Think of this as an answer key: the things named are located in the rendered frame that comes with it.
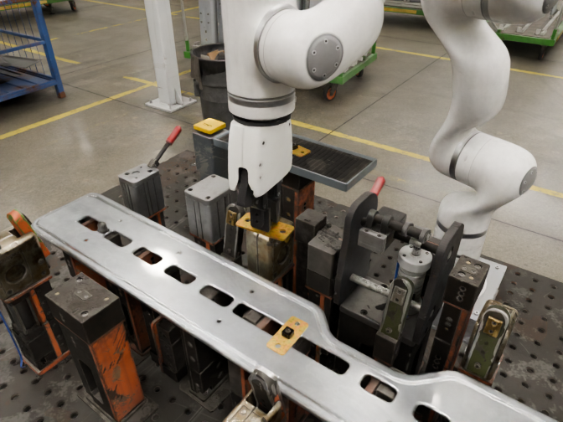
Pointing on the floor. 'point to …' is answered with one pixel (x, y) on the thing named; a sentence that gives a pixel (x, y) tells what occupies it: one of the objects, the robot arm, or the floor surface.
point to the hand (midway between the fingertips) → (265, 213)
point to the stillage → (15, 70)
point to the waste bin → (211, 81)
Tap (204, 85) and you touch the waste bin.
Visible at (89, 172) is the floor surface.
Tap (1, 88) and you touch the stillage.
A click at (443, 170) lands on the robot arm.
